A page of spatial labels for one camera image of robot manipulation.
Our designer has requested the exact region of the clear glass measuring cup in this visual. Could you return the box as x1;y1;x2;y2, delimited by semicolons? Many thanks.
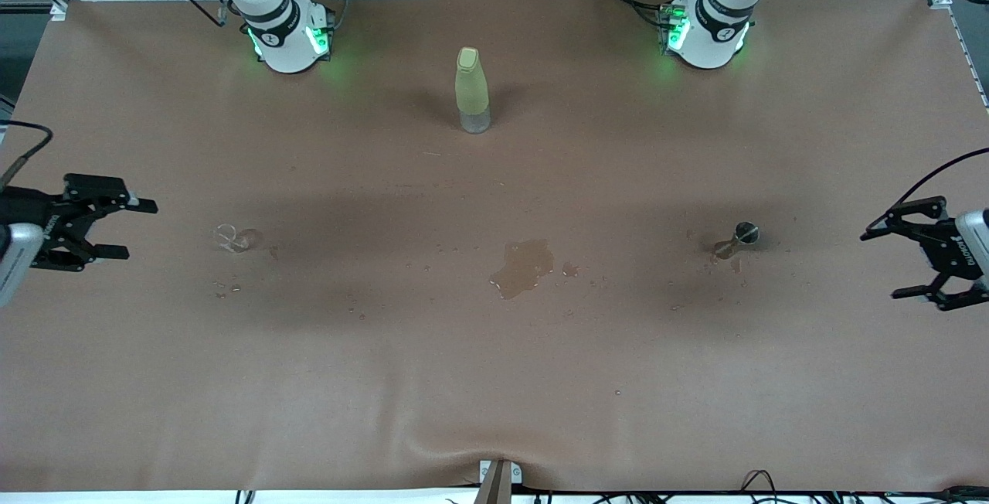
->
213;223;257;254

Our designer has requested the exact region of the steel double jigger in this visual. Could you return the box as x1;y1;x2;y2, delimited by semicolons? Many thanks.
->
712;221;761;262

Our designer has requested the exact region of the spilled liquid puddle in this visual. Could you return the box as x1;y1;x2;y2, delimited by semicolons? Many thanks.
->
488;238;556;301

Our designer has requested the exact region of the green sleeved glass bottle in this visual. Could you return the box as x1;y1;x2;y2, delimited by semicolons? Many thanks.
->
454;46;492;135

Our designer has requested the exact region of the brown table mat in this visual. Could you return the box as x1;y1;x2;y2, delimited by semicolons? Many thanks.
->
0;0;989;494

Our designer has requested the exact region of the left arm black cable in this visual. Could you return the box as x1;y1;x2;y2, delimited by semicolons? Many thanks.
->
892;146;989;216

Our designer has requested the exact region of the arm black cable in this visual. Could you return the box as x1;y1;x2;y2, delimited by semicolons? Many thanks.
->
0;120;54;192
892;146;989;216

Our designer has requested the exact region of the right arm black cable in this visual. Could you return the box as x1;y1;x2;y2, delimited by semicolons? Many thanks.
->
0;120;54;192

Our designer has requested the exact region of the metal table edge bracket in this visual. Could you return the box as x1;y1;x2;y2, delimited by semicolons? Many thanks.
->
477;459;525;504

